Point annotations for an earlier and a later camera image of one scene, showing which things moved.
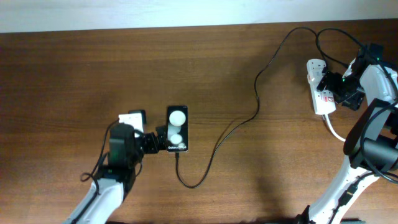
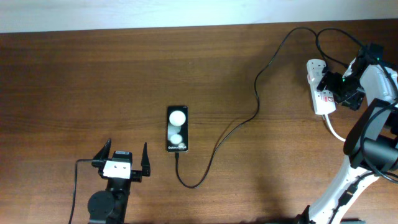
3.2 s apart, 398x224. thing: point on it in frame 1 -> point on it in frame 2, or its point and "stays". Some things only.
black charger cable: [257, 108] stays
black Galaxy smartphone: [177, 129] stays
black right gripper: [352, 101] stays
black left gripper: [153, 144] -> [136, 174]
